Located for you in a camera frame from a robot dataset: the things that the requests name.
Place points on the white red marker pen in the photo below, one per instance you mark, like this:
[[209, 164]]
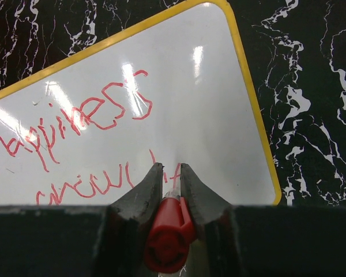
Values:
[[173, 193]]

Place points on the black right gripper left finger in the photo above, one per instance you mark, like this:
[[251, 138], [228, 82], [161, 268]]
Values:
[[81, 240]]

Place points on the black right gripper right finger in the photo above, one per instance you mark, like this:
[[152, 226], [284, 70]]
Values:
[[261, 240]]

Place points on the white board with orange frame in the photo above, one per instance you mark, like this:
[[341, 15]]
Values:
[[173, 89]]

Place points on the red marker cap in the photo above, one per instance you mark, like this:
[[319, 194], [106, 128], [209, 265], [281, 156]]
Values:
[[168, 243]]

